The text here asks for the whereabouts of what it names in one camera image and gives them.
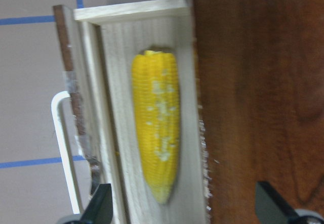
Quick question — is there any light wooden drawer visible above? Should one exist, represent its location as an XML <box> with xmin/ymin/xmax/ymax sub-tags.
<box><xmin>53</xmin><ymin>0</ymin><xmax>209</xmax><ymax>223</ymax></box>

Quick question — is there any dark wooden drawer cabinet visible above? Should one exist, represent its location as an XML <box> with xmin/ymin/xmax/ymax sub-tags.
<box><xmin>190</xmin><ymin>0</ymin><xmax>323</xmax><ymax>223</ymax></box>

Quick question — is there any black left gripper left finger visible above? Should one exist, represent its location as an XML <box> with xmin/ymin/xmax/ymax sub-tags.
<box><xmin>79</xmin><ymin>184</ymin><xmax>113</xmax><ymax>224</ymax></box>

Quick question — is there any yellow corn cob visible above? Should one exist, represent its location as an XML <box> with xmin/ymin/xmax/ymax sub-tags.
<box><xmin>132</xmin><ymin>50</ymin><xmax>180</xmax><ymax>204</ymax></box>

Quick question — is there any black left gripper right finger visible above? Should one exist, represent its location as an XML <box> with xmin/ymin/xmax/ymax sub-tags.
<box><xmin>255</xmin><ymin>181</ymin><xmax>299</xmax><ymax>224</ymax></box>

